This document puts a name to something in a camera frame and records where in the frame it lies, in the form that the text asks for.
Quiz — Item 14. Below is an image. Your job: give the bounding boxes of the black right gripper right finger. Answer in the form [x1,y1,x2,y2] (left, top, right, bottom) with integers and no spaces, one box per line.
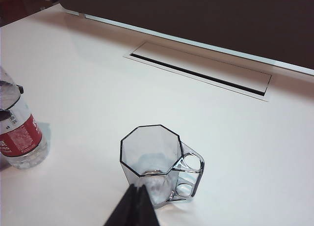
[137,184,160,226]

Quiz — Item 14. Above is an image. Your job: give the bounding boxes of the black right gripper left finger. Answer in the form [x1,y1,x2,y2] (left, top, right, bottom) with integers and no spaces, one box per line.
[105,184,142,226]

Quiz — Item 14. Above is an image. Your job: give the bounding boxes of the Nongfu Spring water bottle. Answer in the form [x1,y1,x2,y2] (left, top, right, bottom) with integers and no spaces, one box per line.
[0,66,49,170]

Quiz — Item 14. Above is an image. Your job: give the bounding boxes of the grey transparent octagonal cup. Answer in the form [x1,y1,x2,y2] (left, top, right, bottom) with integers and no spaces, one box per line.
[119,124,206,210]

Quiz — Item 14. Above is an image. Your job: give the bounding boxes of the brown desk partition panel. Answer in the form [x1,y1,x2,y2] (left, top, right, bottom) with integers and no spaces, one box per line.
[54,0,314,71]

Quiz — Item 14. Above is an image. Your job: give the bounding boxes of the white desk cable flap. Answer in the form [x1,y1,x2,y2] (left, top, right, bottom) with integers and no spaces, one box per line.
[123,41,272,103]

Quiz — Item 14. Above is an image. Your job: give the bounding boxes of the white partition base rail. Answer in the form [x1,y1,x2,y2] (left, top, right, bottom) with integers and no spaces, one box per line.
[65,8,314,76]

